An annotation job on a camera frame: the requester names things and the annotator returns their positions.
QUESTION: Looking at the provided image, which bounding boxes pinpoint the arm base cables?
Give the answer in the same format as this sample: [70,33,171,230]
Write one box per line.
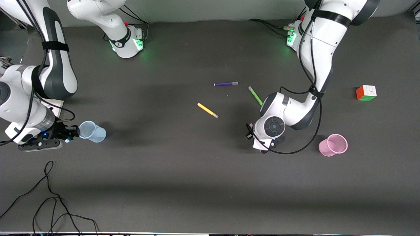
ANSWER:
[248,8,307,37]
[120,5,150,41]

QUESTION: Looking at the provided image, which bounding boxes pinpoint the green marker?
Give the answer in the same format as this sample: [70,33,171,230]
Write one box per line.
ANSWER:
[248,86,263,106]

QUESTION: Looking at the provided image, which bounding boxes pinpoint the loose thin black cable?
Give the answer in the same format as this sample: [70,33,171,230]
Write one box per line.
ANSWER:
[0,161,100,236]

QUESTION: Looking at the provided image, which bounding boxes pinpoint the translucent blue cup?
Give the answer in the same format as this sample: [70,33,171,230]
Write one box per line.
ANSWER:
[78,121,107,143]

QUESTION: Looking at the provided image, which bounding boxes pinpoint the colourful puzzle cube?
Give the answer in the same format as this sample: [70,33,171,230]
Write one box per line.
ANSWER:
[356,85,377,101]

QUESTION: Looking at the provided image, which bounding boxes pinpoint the yellow marker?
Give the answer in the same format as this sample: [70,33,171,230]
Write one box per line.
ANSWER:
[197,103,219,119]

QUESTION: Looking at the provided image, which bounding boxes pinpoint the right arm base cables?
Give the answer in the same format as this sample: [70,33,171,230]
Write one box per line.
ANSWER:
[120,5,150,41]

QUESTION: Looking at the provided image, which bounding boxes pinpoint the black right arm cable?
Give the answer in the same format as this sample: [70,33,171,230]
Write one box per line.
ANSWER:
[0,0,76,146]

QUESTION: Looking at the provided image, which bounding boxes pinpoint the flat white device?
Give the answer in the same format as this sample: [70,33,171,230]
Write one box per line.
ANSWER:
[41,98,65,118]

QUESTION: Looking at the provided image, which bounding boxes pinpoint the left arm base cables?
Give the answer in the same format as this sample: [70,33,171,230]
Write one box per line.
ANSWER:
[248,8,307,37]

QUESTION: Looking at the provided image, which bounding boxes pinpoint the translucent pink cup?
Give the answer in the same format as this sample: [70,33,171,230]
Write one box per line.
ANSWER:
[318,134,348,157]

